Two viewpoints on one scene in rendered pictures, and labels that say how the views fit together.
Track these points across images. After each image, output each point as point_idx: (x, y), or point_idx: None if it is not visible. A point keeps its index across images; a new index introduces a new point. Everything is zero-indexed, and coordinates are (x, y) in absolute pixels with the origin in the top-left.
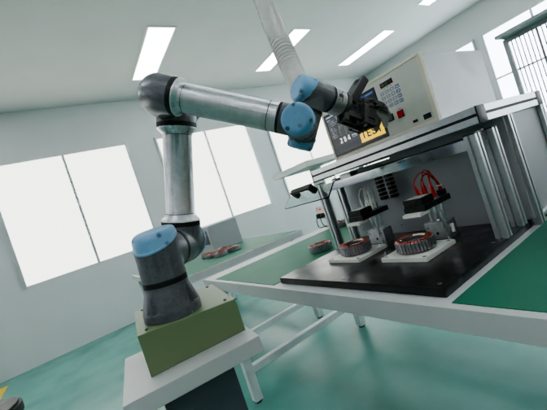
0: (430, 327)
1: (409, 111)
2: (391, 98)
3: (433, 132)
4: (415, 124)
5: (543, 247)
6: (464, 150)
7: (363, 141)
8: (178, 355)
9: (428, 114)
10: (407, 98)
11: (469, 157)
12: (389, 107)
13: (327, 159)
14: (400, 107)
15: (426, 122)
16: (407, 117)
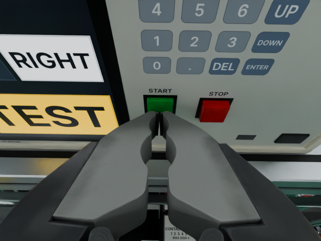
0: None
1: (253, 113)
2: (212, 38)
3: (290, 188)
4: (239, 142)
5: None
6: (311, 211)
7: (5, 131)
8: None
9: (299, 137)
10: (290, 71)
11: (312, 220)
12: (173, 72)
13: None
14: (225, 91)
15: (271, 146)
16: (228, 124)
